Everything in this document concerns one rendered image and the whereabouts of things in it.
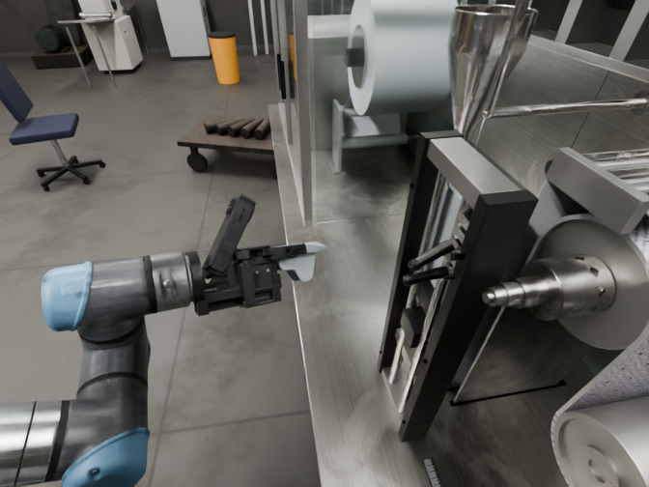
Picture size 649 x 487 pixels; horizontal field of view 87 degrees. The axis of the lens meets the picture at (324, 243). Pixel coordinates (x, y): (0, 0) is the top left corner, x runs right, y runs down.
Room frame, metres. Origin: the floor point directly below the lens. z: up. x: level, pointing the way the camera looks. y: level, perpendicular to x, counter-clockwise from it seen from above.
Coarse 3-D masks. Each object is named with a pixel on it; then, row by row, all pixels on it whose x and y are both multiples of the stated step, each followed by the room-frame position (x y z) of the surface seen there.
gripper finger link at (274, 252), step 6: (282, 246) 0.36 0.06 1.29; (288, 246) 0.37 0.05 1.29; (294, 246) 0.37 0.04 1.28; (300, 246) 0.38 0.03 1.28; (252, 252) 0.36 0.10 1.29; (258, 252) 0.36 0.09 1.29; (264, 252) 0.35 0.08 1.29; (270, 252) 0.36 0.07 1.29; (276, 252) 0.36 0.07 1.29; (282, 252) 0.36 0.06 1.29; (288, 252) 0.37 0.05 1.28; (294, 252) 0.37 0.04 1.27; (300, 252) 0.38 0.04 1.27; (306, 252) 0.38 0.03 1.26; (270, 258) 0.35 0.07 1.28
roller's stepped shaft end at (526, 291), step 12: (528, 276) 0.25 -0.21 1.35; (492, 288) 0.24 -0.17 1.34; (504, 288) 0.24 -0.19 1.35; (516, 288) 0.24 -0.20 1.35; (528, 288) 0.24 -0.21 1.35; (540, 288) 0.24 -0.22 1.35; (492, 300) 0.23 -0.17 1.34; (504, 300) 0.23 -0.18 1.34; (516, 300) 0.23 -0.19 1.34; (528, 300) 0.23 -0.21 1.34; (540, 300) 0.23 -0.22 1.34
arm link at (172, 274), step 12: (180, 252) 0.34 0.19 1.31; (156, 264) 0.31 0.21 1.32; (168, 264) 0.31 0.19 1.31; (180, 264) 0.31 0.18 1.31; (156, 276) 0.29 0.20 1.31; (168, 276) 0.30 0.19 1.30; (180, 276) 0.30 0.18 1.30; (156, 288) 0.28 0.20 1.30; (168, 288) 0.29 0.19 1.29; (180, 288) 0.29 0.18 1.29; (192, 288) 0.30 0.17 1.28; (156, 300) 0.31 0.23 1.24; (168, 300) 0.28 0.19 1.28; (180, 300) 0.28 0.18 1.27; (192, 300) 0.30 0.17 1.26
